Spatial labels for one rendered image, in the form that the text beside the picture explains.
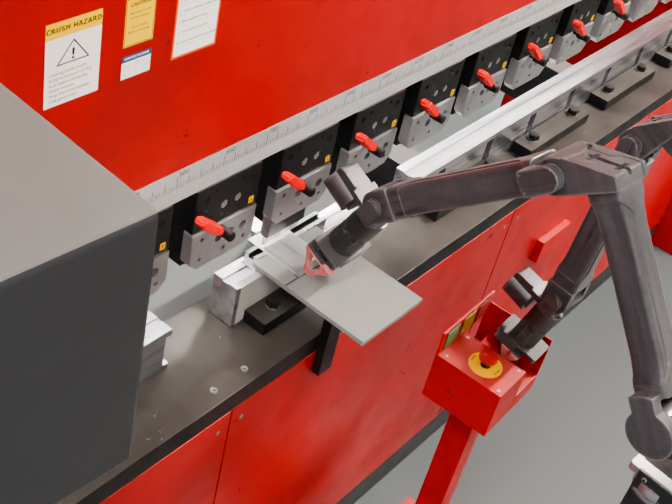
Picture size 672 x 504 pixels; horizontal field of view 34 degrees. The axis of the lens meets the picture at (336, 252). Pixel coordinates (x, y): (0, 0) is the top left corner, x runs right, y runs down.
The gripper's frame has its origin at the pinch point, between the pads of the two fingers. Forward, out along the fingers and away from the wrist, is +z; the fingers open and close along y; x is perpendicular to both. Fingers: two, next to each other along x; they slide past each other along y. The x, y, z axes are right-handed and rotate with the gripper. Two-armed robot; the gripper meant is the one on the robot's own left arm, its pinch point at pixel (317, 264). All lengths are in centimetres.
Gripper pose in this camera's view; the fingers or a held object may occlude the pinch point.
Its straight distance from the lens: 202.1
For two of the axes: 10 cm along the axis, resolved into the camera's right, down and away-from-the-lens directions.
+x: 5.8, 8.1, -0.8
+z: -5.0, 4.4, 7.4
